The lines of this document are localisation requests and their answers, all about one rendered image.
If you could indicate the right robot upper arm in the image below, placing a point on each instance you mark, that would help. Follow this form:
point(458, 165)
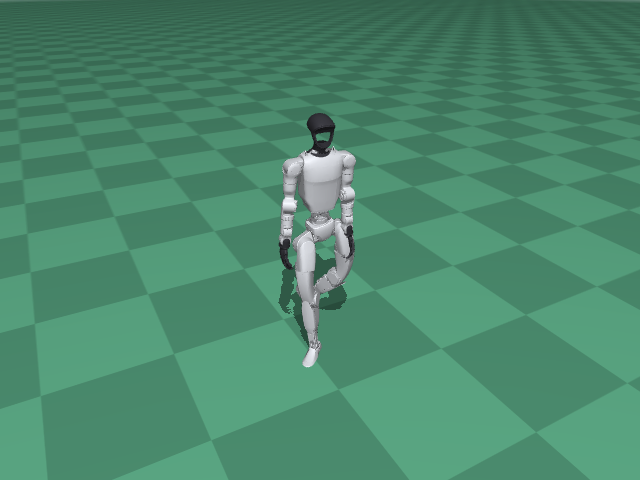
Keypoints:
point(291, 169)

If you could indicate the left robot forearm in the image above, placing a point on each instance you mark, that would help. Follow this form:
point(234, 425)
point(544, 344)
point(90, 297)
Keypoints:
point(346, 214)

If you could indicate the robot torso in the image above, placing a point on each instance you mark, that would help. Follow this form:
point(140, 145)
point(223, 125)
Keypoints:
point(319, 188)

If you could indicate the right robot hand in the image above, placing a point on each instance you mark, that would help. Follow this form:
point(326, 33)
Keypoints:
point(284, 253)

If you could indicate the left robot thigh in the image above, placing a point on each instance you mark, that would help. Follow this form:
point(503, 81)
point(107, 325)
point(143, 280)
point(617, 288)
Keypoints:
point(343, 266)

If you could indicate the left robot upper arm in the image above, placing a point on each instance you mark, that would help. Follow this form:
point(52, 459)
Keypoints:
point(346, 191)

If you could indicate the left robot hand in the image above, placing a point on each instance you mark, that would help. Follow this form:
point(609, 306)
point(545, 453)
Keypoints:
point(351, 241)

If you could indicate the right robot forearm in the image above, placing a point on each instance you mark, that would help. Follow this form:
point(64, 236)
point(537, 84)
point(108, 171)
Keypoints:
point(286, 228)

